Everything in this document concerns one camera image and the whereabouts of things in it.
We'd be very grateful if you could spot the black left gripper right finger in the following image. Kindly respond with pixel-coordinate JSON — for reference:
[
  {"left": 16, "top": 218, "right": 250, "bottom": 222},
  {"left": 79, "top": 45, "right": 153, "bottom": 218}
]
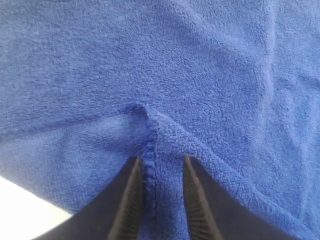
[{"left": 183, "top": 155, "right": 295, "bottom": 240}]

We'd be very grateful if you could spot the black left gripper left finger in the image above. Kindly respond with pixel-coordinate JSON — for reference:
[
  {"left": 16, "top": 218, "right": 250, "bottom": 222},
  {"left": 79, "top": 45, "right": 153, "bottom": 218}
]
[{"left": 38, "top": 156, "right": 143, "bottom": 240}]

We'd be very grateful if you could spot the blue terry towel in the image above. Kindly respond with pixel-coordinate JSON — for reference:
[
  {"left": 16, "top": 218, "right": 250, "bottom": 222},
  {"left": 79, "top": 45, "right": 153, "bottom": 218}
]
[{"left": 0, "top": 0, "right": 320, "bottom": 240}]

